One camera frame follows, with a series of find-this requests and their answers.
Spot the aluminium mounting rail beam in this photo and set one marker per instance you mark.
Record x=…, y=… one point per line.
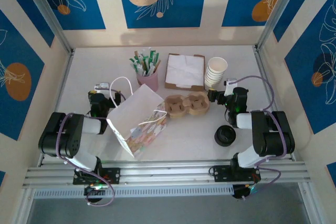
x=168, y=174

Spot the wooden stir stick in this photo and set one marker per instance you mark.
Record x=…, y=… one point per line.
x=136, y=53
x=157, y=64

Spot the pink holder cup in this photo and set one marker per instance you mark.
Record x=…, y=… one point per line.
x=148, y=82

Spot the brown cardboard napkin tray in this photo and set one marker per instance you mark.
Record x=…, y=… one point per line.
x=170, y=86

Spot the green white sachet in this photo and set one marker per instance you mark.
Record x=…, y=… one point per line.
x=133, y=62
x=144, y=60
x=151, y=56

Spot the circuit board with green light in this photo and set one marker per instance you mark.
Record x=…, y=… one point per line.
x=244, y=191
x=94, y=188

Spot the white napkin stack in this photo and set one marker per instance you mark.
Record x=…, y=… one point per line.
x=183, y=69

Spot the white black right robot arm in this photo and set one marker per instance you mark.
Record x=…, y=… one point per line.
x=275, y=134

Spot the aluminium frame post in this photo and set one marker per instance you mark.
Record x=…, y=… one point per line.
x=44, y=11
x=278, y=11

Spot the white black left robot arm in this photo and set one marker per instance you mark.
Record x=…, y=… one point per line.
x=71, y=140

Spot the white paper cup black print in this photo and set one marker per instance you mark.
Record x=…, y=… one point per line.
x=212, y=85

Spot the white printed paper gift bag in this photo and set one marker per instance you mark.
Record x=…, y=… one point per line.
x=136, y=108

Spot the aluminium frame leg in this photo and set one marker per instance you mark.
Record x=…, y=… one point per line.
x=308, y=203
x=25, y=205

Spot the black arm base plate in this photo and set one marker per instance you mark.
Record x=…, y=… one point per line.
x=220, y=174
x=113, y=175

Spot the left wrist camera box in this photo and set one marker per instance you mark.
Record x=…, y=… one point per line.
x=102, y=86

